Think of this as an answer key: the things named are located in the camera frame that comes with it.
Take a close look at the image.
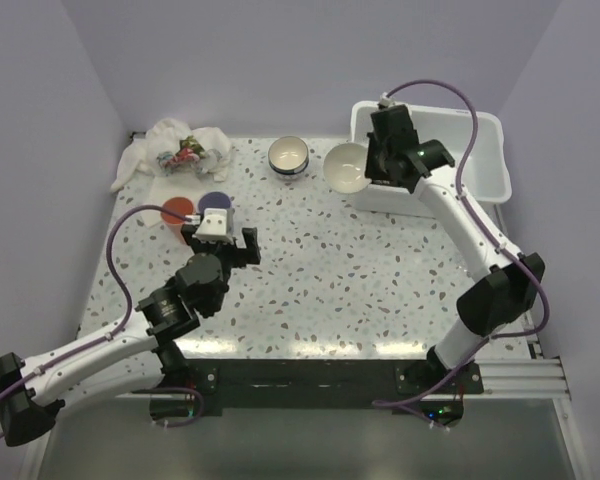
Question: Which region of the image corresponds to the purple plastic cup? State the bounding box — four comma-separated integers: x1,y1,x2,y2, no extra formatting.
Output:
197,191,232,213

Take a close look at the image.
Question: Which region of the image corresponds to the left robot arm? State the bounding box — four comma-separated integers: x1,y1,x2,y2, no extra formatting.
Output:
0,226,261,447

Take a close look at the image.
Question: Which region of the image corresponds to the cream bowl blue pattern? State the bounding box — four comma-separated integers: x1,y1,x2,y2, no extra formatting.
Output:
267,136,309,181

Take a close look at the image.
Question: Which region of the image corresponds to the aluminium frame rail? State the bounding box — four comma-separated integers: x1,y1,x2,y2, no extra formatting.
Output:
477,357,571,400

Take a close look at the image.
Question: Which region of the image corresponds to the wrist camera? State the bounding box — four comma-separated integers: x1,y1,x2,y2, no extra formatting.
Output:
194,208,233,243
377,94,396,109

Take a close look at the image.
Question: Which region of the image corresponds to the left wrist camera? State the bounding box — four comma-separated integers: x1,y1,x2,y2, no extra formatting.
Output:
194,208,233,243

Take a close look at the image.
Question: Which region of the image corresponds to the orange plastic cup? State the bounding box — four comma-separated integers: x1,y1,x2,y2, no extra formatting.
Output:
161,197,196,244

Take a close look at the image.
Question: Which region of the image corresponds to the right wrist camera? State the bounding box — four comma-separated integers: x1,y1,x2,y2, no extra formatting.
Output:
377,94,396,109

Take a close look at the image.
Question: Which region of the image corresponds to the white floral cloth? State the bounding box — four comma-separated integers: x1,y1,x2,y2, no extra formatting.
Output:
110,118,233,205

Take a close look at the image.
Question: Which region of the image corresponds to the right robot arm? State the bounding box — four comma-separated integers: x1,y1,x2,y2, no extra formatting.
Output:
365,105,545,393

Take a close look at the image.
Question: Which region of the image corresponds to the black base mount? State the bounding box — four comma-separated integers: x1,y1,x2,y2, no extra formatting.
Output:
149,359,484,425

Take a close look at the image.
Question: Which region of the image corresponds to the small white bowl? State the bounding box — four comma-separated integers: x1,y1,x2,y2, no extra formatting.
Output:
323,143,371,194

